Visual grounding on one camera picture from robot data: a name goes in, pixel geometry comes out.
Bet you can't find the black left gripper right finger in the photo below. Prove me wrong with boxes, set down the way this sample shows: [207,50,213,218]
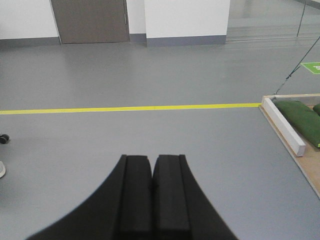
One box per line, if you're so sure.
[152,155,237,240]

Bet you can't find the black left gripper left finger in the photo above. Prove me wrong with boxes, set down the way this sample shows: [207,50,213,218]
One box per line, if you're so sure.
[29,155,153,240]

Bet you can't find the grey-brown door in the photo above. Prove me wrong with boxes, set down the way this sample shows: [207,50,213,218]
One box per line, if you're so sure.
[51,0,130,44]

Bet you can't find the seated person in black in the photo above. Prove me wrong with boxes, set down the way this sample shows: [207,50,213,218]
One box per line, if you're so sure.
[0,161,6,178]

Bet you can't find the white wooden edge beam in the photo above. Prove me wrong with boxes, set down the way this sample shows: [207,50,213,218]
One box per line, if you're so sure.
[259,96,307,157]

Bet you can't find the plywood base platform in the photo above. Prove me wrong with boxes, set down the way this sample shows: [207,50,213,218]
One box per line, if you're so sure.
[259,93,320,196]

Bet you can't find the grey wheeled chair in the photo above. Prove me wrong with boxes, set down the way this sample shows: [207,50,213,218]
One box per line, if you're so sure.
[0,134,10,144]

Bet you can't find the green sandbag left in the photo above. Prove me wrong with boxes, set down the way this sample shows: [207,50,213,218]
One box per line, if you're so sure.
[274,100,320,148]

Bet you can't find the green sandbag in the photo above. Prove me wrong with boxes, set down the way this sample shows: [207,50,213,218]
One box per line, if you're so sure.
[274,100,320,148]
[313,103,320,116]

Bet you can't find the green sandbag right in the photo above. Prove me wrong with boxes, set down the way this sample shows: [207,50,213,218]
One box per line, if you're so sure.
[313,103,320,116]

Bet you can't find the black cable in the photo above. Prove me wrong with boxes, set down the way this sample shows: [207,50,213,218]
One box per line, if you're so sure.
[273,34,320,96]

